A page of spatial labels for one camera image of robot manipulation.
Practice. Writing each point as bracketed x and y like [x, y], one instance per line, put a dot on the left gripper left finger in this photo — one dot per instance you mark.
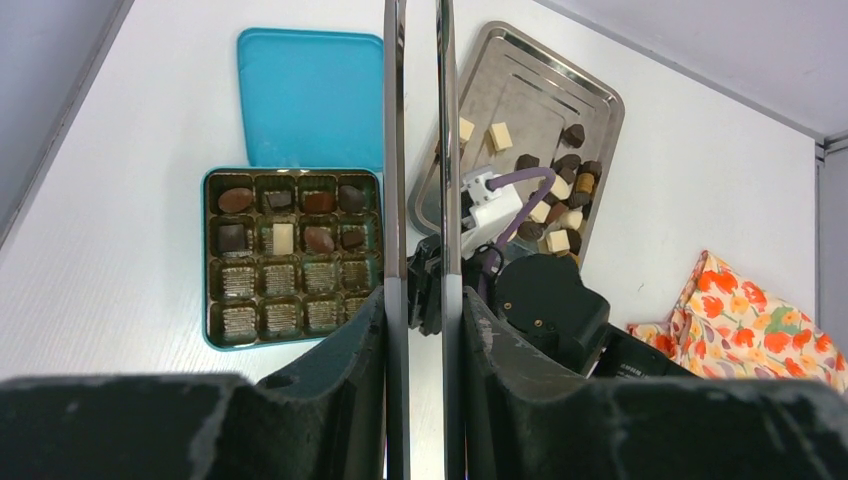
[319, 417]

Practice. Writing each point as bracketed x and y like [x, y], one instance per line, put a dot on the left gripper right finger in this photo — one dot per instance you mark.
[527, 417]

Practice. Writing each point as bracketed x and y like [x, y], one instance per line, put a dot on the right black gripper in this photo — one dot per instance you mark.
[424, 286]

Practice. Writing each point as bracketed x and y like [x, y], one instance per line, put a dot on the teal chocolate box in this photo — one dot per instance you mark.
[289, 254]

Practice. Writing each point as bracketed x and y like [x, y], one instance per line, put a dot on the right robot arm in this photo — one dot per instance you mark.
[544, 298]

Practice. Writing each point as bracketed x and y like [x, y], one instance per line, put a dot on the pile of assorted chocolates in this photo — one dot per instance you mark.
[557, 201]

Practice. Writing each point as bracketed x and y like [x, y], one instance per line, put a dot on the silver metal tray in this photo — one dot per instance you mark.
[517, 97]

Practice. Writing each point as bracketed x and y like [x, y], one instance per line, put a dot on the teal box lid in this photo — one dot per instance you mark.
[311, 99]

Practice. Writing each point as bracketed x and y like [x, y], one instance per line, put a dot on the floral cloth bag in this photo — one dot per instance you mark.
[724, 325]

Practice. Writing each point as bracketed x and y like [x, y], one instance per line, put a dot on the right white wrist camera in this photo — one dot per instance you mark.
[485, 212]

